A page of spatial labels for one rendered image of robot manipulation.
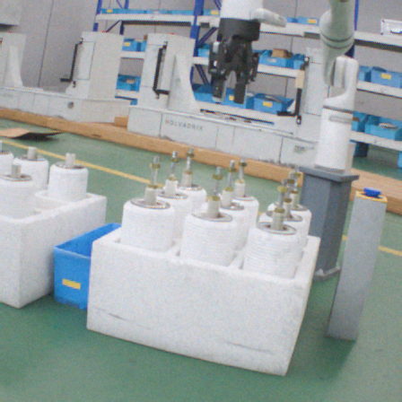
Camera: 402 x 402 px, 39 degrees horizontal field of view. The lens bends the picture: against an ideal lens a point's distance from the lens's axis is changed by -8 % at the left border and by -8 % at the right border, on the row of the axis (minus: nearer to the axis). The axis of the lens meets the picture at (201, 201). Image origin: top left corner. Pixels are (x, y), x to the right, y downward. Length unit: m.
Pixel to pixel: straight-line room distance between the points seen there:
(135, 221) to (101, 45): 3.57
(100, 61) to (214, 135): 1.32
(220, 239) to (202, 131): 2.70
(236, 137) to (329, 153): 1.97
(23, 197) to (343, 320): 0.71
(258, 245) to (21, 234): 0.45
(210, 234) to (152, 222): 0.11
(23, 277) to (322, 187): 0.86
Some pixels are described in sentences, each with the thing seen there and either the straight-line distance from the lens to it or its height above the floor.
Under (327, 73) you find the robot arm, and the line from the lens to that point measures 1.64.
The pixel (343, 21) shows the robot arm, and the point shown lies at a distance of 1.41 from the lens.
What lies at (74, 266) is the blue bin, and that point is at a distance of 1.22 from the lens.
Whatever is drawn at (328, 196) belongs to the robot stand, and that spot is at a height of 0.24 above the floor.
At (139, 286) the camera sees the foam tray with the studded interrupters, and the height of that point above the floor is 0.12.
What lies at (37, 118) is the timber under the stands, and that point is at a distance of 4.80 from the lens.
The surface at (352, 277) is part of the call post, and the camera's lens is 1.25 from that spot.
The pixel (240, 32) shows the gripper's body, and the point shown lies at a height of 0.59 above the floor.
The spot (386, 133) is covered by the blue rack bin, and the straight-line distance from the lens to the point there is 5.95.
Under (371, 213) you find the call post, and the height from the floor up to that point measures 0.28.
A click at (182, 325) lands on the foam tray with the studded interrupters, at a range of 1.07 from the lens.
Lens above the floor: 0.49
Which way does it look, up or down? 11 degrees down
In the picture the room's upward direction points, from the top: 8 degrees clockwise
